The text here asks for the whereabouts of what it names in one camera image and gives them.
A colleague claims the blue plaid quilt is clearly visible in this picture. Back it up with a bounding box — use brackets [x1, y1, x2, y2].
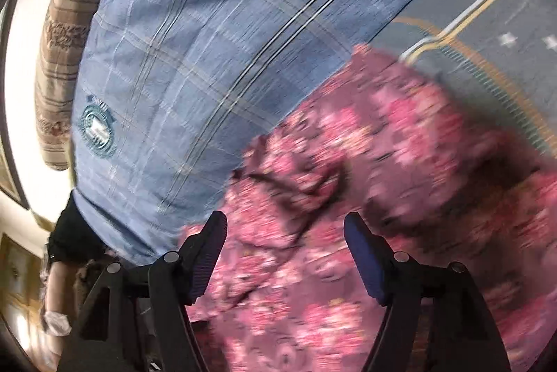
[72, 0, 445, 268]

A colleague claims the grey printed bed sheet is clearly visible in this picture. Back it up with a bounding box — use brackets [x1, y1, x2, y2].
[348, 0, 557, 164]

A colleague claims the pink floral garment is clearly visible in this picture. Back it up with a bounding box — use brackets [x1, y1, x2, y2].
[176, 43, 557, 372]

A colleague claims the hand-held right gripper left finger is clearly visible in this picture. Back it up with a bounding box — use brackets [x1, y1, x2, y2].
[56, 210, 229, 372]

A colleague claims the brown striped pillow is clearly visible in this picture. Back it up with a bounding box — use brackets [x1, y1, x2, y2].
[35, 0, 135, 173]

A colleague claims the yellow wooden cabinet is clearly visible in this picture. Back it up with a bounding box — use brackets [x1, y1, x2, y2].
[0, 230, 46, 320]

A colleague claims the framed wall picture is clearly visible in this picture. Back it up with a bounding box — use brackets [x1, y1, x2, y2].
[0, 146, 30, 211]

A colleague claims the person's black clothing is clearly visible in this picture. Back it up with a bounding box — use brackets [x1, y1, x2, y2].
[47, 196, 107, 266]

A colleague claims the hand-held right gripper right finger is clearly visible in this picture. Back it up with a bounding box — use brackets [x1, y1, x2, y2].
[343, 212, 512, 372]

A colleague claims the person's bare leg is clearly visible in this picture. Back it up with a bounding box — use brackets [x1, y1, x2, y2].
[41, 261, 77, 335]

